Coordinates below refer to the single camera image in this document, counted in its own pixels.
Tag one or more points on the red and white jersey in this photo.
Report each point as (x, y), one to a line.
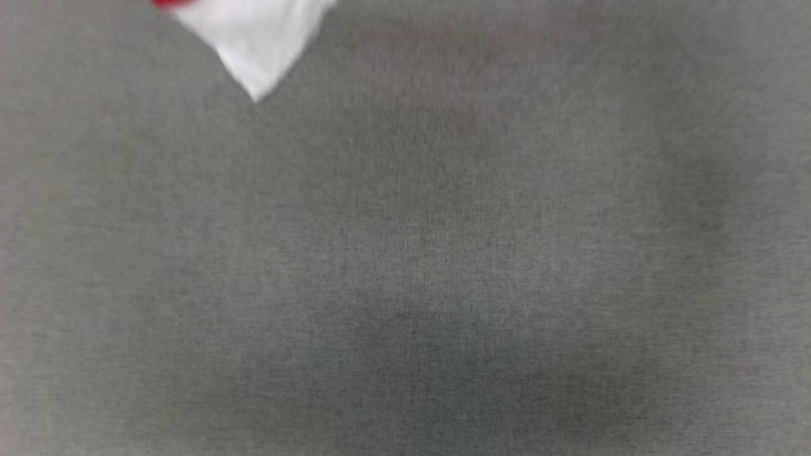
(253, 38)

